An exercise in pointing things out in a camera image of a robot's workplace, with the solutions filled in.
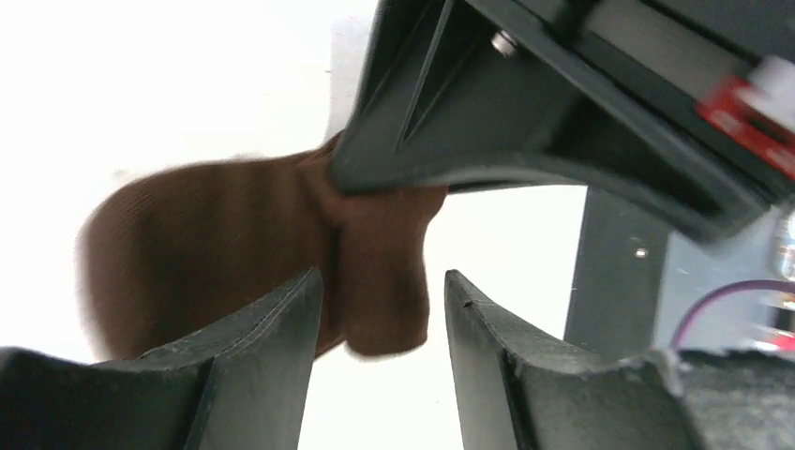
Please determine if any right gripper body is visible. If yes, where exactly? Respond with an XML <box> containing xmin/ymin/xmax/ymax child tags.
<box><xmin>476</xmin><ymin>1</ymin><xmax>794</xmax><ymax>205</ymax></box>

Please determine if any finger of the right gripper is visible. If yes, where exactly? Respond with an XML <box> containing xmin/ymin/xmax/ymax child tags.
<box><xmin>331</xmin><ymin>1</ymin><xmax>771</xmax><ymax>243</ymax></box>

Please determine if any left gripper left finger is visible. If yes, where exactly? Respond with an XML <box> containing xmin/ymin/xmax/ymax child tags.
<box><xmin>1</xmin><ymin>269</ymin><xmax>323</xmax><ymax>450</ymax></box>

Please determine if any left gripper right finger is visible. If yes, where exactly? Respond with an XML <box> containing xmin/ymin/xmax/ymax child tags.
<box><xmin>444</xmin><ymin>270</ymin><xmax>794</xmax><ymax>450</ymax></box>

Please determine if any brown striped sock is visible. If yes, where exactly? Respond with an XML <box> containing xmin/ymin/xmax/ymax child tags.
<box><xmin>81</xmin><ymin>139</ymin><xmax>447</xmax><ymax>358</ymax></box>

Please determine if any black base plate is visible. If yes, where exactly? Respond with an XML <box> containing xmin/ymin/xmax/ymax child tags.
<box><xmin>564</xmin><ymin>188</ymin><xmax>671</xmax><ymax>359</ymax></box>

